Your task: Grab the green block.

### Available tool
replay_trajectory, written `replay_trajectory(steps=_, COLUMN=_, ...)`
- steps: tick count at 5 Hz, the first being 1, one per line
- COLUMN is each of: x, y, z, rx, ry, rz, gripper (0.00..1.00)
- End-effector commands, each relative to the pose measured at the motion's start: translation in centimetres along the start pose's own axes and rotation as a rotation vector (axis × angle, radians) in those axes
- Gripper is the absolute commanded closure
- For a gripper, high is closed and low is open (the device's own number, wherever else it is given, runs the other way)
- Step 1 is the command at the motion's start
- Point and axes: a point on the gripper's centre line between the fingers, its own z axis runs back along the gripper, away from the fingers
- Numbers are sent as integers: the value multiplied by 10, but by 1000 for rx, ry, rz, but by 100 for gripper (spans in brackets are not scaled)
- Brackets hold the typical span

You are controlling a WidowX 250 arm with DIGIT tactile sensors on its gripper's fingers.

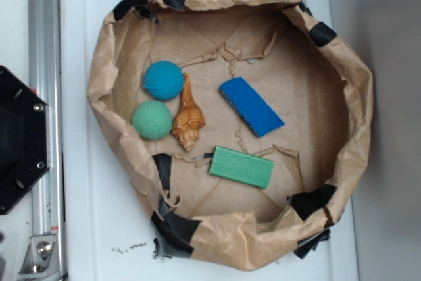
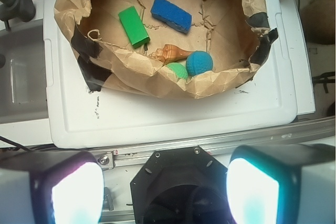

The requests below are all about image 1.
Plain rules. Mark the blue dimpled ball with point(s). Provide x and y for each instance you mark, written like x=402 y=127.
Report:
x=163 y=80

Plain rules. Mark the aluminium extrusion rail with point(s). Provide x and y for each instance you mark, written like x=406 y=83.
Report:
x=48 y=215

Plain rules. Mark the brown paper bag bin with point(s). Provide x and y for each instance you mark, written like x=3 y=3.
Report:
x=307 y=74

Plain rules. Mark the brown spiral seashell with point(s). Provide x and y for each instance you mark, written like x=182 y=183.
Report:
x=189 y=119

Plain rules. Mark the white plastic tray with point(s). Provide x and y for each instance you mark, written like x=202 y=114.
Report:
x=108 y=234

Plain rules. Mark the metal corner bracket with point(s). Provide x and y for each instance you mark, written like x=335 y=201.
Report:
x=41 y=261

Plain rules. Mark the blue rectangular foam block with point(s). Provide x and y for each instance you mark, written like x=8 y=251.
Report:
x=250 y=106

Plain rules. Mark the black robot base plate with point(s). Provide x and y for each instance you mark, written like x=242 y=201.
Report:
x=24 y=139

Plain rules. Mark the green rectangular block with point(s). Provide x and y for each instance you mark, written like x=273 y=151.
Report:
x=241 y=167

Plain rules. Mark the green dimpled ball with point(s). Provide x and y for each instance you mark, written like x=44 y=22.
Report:
x=152 y=120

